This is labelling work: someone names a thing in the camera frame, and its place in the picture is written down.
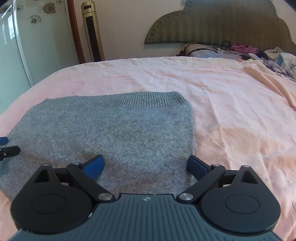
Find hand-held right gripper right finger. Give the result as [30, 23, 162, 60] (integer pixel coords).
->
[177, 155, 263, 205]

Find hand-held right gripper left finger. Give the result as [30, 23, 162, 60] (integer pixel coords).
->
[31, 154, 116, 205]

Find grey sweater with navy sleeves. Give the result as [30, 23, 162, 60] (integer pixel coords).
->
[0, 91, 196, 202]

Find pile of light printed clothes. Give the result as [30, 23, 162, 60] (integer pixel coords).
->
[263, 46, 296, 82]

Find pink blanket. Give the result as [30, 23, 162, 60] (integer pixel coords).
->
[0, 56, 296, 241]

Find floral glass wardrobe door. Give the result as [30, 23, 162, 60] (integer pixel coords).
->
[0, 0, 79, 115]

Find purple cloth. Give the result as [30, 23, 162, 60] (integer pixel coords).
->
[230, 44, 259, 54]

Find gold tower fan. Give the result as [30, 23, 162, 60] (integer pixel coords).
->
[81, 1, 105, 62]

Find olive padded headboard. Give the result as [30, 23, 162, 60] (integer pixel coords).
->
[144, 0, 296, 55]

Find black cable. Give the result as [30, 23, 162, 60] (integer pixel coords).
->
[187, 40, 250, 59]

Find brown wooden door frame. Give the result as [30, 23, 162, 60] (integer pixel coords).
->
[67, 0, 86, 64]

